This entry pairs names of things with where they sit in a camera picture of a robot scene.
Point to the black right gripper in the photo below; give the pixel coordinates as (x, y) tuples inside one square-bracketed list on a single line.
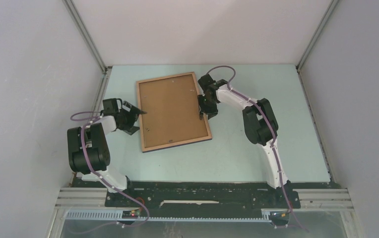
[(212, 112)]

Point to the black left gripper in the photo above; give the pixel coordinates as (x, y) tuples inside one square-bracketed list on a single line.
[(133, 119)]

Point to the brown frame backing board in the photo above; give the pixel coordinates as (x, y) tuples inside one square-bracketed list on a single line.
[(173, 111)]

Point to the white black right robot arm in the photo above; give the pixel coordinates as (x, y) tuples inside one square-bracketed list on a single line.
[(260, 124)]

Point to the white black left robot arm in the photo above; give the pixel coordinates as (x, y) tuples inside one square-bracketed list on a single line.
[(88, 151)]

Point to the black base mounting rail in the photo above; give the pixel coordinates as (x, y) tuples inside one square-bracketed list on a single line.
[(205, 200)]

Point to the aluminium extrusion base frame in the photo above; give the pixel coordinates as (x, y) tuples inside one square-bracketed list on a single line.
[(87, 202)]

